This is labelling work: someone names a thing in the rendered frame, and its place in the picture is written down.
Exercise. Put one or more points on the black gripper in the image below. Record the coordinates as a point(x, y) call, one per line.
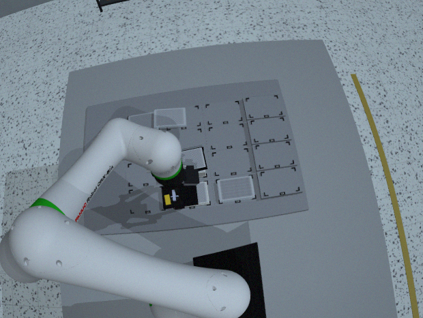
point(178, 204)

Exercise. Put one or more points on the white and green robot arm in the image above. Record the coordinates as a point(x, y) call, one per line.
point(46, 240)

